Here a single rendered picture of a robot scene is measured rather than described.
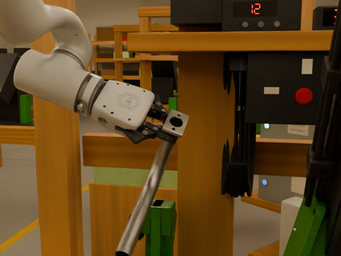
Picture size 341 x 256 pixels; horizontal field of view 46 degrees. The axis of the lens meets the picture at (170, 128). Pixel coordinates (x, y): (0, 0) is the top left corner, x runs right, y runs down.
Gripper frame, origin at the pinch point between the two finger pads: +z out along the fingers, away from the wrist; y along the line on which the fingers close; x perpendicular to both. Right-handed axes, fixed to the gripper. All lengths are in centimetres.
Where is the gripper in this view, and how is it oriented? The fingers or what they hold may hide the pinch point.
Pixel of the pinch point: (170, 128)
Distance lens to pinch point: 80.0
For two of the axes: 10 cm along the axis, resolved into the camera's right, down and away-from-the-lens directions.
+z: 9.3, 3.7, -0.1
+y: 2.9, -7.0, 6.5
